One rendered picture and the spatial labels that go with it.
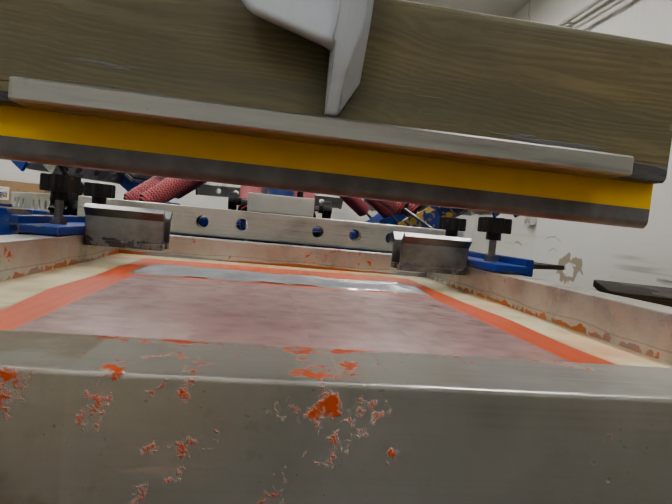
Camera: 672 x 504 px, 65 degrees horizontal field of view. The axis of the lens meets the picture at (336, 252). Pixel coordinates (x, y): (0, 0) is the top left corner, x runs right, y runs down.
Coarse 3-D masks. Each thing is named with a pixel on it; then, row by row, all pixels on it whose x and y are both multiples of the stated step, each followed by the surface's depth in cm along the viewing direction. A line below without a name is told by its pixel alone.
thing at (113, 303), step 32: (64, 288) 46; (96, 288) 47; (128, 288) 49; (160, 288) 50; (192, 288) 52; (224, 288) 55; (256, 288) 57; (0, 320) 32; (32, 320) 32; (64, 320) 33; (96, 320) 34; (128, 320) 35; (160, 320) 36; (192, 320) 37; (224, 320) 38; (256, 320) 39; (288, 320) 40
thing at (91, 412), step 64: (0, 256) 46; (64, 256) 61; (192, 256) 86; (256, 256) 87; (320, 256) 89; (384, 256) 90; (576, 320) 48; (640, 320) 40; (0, 384) 12; (64, 384) 13; (128, 384) 13; (192, 384) 13; (256, 384) 13; (320, 384) 14; (384, 384) 14; (448, 384) 14; (512, 384) 15; (576, 384) 16; (640, 384) 16; (0, 448) 13; (64, 448) 13; (128, 448) 13; (192, 448) 13; (256, 448) 13; (320, 448) 14; (384, 448) 14; (448, 448) 14; (512, 448) 14; (576, 448) 15; (640, 448) 15
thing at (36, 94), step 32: (32, 96) 23; (64, 96) 23; (96, 96) 23; (128, 96) 23; (160, 96) 24; (192, 128) 26; (224, 128) 25; (256, 128) 24; (288, 128) 24; (320, 128) 25; (352, 128) 25; (384, 128) 25; (416, 128) 25; (480, 160) 27; (512, 160) 26; (544, 160) 26; (576, 160) 26; (608, 160) 27
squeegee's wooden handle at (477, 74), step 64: (0, 0) 24; (64, 0) 24; (128, 0) 24; (192, 0) 25; (384, 0) 26; (0, 64) 24; (64, 64) 24; (128, 64) 25; (192, 64) 25; (256, 64) 25; (320, 64) 26; (384, 64) 26; (448, 64) 27; (512, 64) 27; (576, 64) 27; (640, 64) 28; (448, 128) 27; (512, 128) 27; (576, 128) 28; (640, 128) 28
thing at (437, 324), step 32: (288, 288) 59; (320, 288) 62; (320, 320) 41; (352, 320) 43; (384, 320) 44; (416, 320) 46; (448, 320) 47; (480, 320) 49; (416, 352) 33; (448, 352) 34; (480, 352) 35; (512, 352) 36; (544, 352) 37; (576, 352) 38
